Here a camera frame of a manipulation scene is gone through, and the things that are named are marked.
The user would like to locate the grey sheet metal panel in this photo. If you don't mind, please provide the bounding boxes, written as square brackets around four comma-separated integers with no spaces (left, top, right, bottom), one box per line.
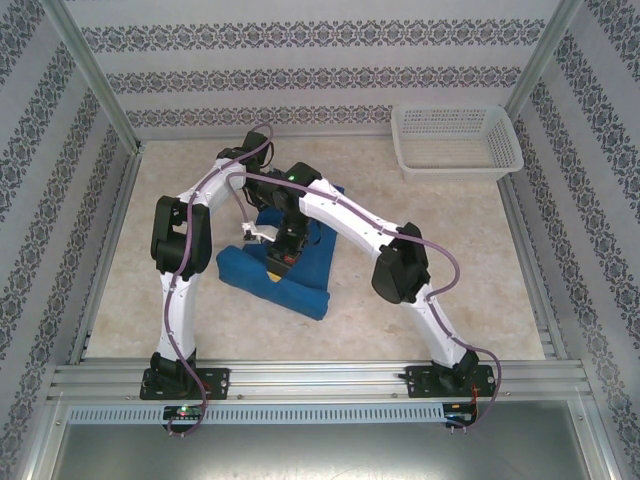
[28,419,617,480]

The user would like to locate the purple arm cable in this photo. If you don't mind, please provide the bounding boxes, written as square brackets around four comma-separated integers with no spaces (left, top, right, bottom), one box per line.
[226,172,503,432]
[162,123,275,439]

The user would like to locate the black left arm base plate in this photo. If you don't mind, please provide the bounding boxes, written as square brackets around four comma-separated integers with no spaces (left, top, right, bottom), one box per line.
[138,367,232,402]

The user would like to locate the grey slotted cable duct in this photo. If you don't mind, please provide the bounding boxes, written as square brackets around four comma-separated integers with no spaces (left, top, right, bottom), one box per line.
[66,403,447,423]

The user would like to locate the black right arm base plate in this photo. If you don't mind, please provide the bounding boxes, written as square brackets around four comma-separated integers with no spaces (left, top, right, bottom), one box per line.
[405,364,499,400]

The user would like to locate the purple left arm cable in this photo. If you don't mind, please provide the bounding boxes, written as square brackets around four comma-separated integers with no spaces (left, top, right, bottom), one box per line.
[162,123,275,439]

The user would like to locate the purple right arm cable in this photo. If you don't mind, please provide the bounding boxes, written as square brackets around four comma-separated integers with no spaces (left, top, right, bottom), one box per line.
[226,172,503,432]

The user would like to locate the aluminium table back rail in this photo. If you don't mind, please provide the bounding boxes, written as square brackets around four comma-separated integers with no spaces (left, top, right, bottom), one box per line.
[135,130,401,145]

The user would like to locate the blue long pants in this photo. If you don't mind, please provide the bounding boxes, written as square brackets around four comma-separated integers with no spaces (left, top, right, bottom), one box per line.
[215,183,348,322]

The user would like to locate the white perforated plastic basket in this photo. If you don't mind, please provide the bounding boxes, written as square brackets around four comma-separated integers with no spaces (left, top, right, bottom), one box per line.
[391,104,525,184]

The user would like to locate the aluminium frame post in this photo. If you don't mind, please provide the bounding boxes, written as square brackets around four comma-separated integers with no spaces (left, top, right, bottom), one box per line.
[501,0,587,126]
[41,0,144,154]

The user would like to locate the controller board with green light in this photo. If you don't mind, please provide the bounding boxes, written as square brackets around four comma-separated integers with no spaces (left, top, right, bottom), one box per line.
[163,405,204,421]

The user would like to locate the controller board with red wires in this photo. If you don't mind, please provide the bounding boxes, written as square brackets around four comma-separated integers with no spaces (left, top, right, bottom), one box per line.
[443,401,480,427]

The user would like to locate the aluminium mounting rail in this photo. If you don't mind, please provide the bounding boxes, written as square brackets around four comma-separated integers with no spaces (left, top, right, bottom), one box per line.
[48,360,590,402]

